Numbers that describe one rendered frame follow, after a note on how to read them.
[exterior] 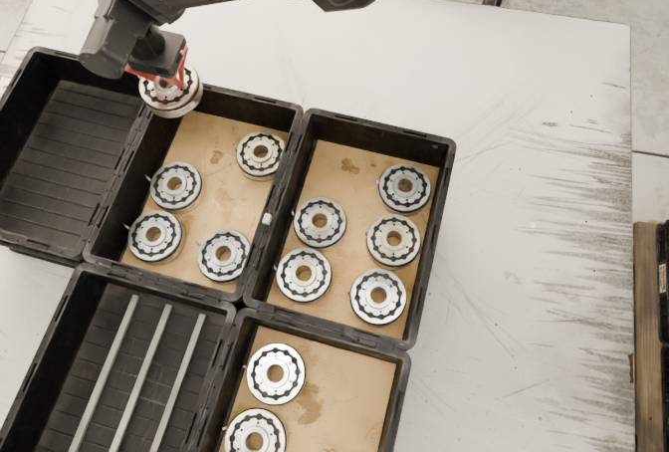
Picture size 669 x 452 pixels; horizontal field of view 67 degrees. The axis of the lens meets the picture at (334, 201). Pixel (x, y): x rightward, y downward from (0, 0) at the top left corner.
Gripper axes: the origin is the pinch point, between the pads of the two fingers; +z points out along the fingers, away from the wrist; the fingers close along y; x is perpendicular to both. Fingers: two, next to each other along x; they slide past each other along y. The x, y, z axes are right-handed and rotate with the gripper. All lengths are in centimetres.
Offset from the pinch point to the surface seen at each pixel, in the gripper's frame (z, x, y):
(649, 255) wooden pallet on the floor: 91, 26, 128
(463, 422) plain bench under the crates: 35, -40, 66
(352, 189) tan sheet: 22.6, -2.9, 33.9
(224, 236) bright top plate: 19.3, -19.7, 12.8
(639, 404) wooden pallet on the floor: 91, -22, 127
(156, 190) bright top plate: 19.7, -14.1, -3.6
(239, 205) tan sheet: 22.6, -12.1, 12.5
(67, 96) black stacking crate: 23.2, 3.0, -33.5
